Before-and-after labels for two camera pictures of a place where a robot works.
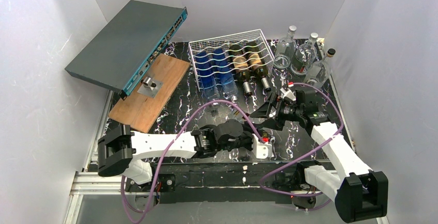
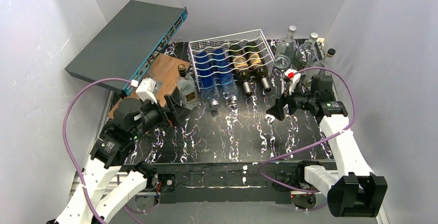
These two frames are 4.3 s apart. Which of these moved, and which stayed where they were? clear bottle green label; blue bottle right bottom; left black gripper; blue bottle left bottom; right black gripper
Moved: left black gripper; right black gripper
Stayed: blue bottle left bottom; clear bottle green label; blue bottle right bottom
